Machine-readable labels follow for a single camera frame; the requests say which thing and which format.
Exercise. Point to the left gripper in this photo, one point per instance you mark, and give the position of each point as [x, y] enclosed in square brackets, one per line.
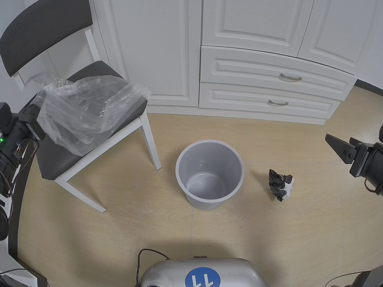
[21, 130]

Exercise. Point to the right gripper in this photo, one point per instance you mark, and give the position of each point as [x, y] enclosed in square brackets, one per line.
[369, 160]

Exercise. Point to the clear plastic bag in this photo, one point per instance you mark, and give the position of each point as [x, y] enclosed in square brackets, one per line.
[83, 109]

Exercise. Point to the black plastic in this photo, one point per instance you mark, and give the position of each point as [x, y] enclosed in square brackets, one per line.
[276, 184]

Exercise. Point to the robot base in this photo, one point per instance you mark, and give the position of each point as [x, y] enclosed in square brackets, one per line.
[179, 273]

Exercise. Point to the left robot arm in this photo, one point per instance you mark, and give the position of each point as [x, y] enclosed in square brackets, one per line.
[6, 166]

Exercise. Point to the pale grey trash bin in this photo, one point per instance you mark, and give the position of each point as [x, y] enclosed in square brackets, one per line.
[209, 187]

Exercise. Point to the white chair grey seat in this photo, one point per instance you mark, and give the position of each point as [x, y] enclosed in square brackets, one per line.
[45, 25]

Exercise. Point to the white wardrobe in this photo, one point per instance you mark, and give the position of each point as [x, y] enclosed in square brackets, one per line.
[254, 10]

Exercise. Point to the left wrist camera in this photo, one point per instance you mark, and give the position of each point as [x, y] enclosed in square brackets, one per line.
[4, 114]

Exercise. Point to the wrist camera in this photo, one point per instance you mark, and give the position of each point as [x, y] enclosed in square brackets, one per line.
[4, 114]
[381, 133]

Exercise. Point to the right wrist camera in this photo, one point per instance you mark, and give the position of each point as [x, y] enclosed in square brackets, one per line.
[381, 133]

